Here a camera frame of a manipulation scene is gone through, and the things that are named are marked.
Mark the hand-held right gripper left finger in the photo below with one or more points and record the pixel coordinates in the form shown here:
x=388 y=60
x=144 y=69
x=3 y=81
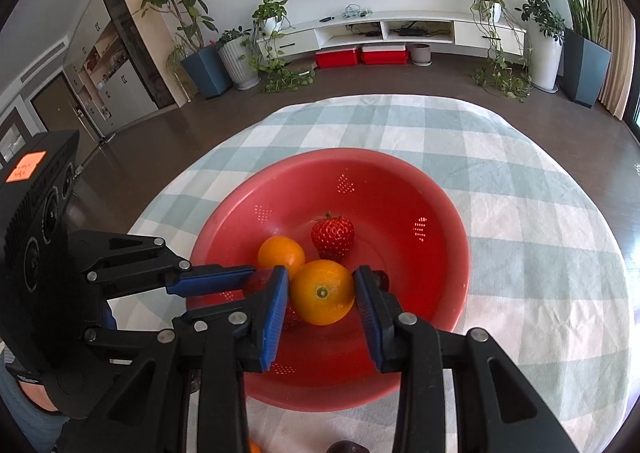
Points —
x=275 y=323

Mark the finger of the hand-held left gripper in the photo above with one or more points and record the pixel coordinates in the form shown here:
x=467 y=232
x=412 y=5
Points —
x=215 y=279
x=125 y=340

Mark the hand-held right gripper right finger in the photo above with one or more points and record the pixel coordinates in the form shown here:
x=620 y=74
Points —
x=369 y=323

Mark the dark plum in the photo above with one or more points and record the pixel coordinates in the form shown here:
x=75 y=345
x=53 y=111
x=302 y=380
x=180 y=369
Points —
x=347 y=448
x=382 y=279

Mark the large orange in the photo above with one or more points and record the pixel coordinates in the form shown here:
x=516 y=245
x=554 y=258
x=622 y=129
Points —
x=322 y=293

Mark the large strawberry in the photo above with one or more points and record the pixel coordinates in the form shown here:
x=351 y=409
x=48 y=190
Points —
x=332 y=235

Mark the red colander bowl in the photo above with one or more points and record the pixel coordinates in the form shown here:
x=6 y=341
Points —
x=390 y=213

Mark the blue grey cloth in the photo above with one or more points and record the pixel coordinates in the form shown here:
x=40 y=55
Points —
x=20 y=418

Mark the brown wooden door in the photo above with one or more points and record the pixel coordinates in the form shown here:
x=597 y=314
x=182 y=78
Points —
x=60 y=113

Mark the checked tablecloth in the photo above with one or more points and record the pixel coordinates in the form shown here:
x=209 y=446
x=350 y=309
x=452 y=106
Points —
x=500 y=183

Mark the tall tree in blue pot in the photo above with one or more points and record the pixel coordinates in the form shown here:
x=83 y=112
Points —
x=207 y=73

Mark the dark glass cabinet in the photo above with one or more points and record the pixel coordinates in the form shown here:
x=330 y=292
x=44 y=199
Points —
x=145 y=63

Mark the plant in white ribbed pot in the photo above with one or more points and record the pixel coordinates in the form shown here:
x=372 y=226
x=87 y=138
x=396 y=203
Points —
x=237 y=65

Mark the red storage box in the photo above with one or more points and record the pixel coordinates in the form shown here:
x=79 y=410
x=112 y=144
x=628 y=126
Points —
x=384 y=55
x=337 y=58

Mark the trailing pothos in white pot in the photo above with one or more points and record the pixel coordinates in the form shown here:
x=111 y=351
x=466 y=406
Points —
x=270 y=24

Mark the grey round pot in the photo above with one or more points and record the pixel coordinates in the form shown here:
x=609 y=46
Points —
x=420 y=55

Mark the black media box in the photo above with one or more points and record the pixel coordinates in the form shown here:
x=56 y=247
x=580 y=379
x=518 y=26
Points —
x=417 y=31

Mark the white television cabinet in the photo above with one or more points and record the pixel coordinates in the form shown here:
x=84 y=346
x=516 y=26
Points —
x=475 y=35

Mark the bushy plant in white pot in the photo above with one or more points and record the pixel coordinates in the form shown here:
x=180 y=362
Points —
x=545 y=63

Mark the large-leaf plant in dark pot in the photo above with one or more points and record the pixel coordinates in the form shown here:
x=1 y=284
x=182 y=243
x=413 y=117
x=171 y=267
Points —
x=585 y=68

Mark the beige curtain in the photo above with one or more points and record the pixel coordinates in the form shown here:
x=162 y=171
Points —
x=615 y=58

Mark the white wall cabinets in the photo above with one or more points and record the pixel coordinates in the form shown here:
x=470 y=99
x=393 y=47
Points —
x=125 y=93

